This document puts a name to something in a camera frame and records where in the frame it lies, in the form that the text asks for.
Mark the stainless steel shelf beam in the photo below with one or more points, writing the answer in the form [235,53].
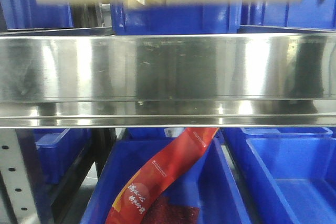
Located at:
[198,80]

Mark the perforated grey shelf upright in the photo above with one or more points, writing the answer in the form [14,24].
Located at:
[17,152]

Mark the blue bin behind lower middle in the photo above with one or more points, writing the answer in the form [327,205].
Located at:
[154,132]

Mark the blue bin upper middle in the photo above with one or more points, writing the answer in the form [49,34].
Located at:
[196,19]

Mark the blue bin with red bag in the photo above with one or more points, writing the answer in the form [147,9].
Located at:
[209,185]

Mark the red snack bag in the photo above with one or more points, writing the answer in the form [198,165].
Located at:
[158,173]

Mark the blue bin lower left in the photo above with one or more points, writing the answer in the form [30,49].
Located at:
[58,149]

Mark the empty blue bin lower right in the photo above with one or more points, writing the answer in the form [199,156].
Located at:
[289,171]

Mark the blue bin upper right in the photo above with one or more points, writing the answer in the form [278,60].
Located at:
[319,14]

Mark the blue bin upper left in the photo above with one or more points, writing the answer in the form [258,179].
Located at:
[28,14]

